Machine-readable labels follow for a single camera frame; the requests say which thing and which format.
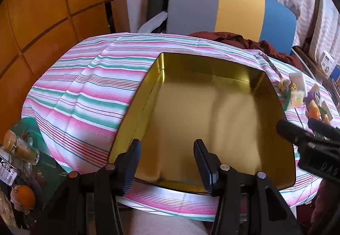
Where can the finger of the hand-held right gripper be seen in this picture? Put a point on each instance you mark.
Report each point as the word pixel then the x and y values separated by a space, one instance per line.
pixel 290 130
pixel 322 127

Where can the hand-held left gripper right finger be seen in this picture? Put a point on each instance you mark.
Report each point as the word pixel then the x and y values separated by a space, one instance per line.
pixel 204 171

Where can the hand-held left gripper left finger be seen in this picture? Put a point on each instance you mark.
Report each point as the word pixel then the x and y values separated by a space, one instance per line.
pixel 131 166

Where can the beige cardboard box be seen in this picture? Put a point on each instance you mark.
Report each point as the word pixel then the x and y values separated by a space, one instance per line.
pixel 326 111

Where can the yellow patterned sock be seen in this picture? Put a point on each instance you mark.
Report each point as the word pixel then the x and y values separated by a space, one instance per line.
pixel 285 85

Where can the gold tin box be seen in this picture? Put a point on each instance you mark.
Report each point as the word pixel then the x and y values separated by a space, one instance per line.
pixel 199 107

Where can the person's right hand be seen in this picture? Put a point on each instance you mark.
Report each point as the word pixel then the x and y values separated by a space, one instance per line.
pixel 322 205

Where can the blue round object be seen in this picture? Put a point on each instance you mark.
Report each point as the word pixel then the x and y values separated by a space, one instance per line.
pixel 336 73

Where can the dark wooden furniture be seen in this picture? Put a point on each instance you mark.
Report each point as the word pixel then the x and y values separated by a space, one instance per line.
pixel 310 65

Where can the white and blue carton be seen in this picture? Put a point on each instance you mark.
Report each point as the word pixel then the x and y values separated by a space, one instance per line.
pixel 327 61

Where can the green glass side table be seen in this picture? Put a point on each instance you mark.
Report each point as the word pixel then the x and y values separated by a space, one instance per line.
pixel 50 171

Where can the pink green striped tablecloth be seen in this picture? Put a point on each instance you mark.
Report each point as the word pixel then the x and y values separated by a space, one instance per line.
pixel 87 97

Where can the dark red garment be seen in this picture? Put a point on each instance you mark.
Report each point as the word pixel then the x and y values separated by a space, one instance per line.
pixel 265 48

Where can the glass spice jar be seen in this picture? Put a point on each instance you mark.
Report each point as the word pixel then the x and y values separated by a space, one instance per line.
pixel 28 152

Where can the orange fruit with stem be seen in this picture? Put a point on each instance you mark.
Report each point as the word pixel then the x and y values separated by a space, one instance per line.
pixel 24 196

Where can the glass jar with yellow lid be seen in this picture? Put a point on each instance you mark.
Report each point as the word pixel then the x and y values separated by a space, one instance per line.
pixel 10 140

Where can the white labelled packet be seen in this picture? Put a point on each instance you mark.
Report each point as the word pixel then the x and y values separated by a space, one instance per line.
pixel 8 171

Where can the wooden wardrobe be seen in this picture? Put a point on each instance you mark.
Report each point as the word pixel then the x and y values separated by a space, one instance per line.
pixel 39 12

